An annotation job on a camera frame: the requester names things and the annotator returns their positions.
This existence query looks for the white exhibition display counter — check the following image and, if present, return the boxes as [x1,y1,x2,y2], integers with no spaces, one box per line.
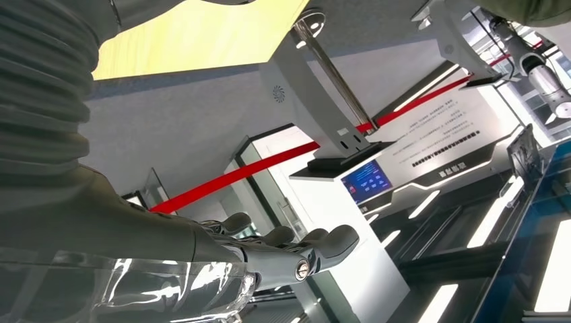
[232,84,543,323]

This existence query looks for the grey kiosk stand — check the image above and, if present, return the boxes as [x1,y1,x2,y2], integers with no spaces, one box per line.
[410,0,507,90]
[259,24,396,172]

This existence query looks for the blue touch screen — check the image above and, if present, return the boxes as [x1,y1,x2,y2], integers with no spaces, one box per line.
[341,159,393,206]

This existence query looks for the black sign plate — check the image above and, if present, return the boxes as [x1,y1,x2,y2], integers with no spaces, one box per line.
[506,124,543,179]

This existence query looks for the glass display case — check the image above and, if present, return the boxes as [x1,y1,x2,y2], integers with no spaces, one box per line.
[473,133,571,323]

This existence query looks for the chrome stanchion post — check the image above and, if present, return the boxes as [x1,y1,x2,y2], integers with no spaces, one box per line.
[292,7,380,135]

